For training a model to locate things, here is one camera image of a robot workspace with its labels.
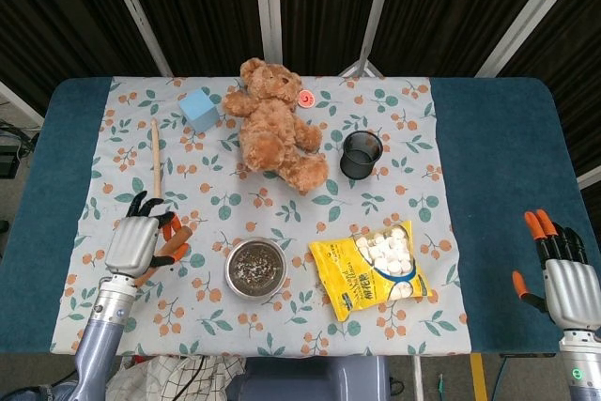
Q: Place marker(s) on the white partition frame post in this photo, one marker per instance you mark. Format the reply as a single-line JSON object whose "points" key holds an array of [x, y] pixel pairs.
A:
{"points": [[136, 16], [530, 11], [19, 103], [268, 6], [378, 2], [591, 179]]}

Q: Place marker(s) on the teal table cover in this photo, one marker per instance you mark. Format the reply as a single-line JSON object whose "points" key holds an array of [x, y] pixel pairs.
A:
{"points": [[493, 161]]}

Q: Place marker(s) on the floral print tablecloth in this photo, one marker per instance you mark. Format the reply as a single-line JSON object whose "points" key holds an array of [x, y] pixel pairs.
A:
{"points": [[300, 213]]}

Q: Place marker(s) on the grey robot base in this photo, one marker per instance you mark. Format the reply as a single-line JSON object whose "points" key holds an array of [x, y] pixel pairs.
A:
{"points": [[305, 380]]}

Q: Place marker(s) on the crushed dark seeds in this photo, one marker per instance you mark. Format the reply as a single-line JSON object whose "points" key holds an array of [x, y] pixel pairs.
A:
{"points": [[256, 265]]}

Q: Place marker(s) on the black electronic box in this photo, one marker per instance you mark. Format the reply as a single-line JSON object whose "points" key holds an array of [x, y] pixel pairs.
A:
{"points": [[7, 161]]}

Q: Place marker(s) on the checked white cloth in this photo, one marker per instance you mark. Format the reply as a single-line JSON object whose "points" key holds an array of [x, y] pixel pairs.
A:
{"points": [[188, 377]]}

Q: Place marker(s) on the small wooden cylinder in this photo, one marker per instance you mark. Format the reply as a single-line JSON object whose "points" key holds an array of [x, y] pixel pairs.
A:
{"points": [[180, 237]]}

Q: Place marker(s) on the thin wooden stick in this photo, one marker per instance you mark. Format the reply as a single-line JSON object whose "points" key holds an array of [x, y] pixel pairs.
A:
{"points": [[156, 161]]}

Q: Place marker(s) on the brown teddy bear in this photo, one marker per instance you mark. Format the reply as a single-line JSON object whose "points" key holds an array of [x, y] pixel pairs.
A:
{"points": [[272, 133]]}

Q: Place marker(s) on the black mesh pen holder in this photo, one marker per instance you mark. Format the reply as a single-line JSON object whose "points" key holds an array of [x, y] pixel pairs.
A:
{"points": [[349, 166]]}

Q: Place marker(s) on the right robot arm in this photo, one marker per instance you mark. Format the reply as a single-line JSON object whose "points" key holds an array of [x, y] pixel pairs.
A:
{"points": [[582, 363]]}

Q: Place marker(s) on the light blue cube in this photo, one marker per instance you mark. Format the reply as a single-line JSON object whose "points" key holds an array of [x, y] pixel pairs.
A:
{"points": [[199, 110]]}

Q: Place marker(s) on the stainless steel bowl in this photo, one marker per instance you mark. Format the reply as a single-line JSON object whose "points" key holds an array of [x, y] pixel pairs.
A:
{"points": [[256, 293]]}

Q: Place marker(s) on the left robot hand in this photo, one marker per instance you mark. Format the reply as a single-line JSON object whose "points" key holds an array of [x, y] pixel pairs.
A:
{"points": [[131, 241]]}

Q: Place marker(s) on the yellow marshmallow bag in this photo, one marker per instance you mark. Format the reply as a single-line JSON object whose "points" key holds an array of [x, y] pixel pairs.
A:
{"points": [[347, 274]]}

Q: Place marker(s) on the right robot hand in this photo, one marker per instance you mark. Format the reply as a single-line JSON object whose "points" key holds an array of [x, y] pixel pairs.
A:
{"points": [[573, 288]]}

